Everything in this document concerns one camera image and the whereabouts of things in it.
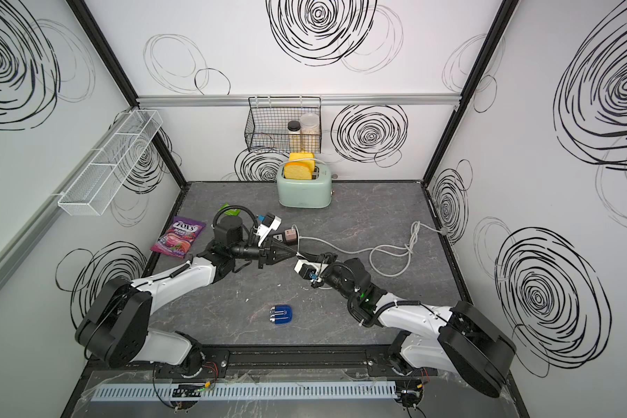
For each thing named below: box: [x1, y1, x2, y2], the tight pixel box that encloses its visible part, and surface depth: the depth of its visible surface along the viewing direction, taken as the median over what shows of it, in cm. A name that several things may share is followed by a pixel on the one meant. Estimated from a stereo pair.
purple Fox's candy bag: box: [149, 215, 207, 259], surface depth 101 cm
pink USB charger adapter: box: [284, 229, 297, 242], surface depth 96 cm
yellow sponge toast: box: [283, 152, 316, 181], surface depth 101 cm
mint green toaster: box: [276, 164, 333, 209], surface depth 105 cm
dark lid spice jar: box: [287, 120, 302, 154], surface depth 87 cm
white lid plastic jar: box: [299, 112, 321, 154], surface depth 86 cm
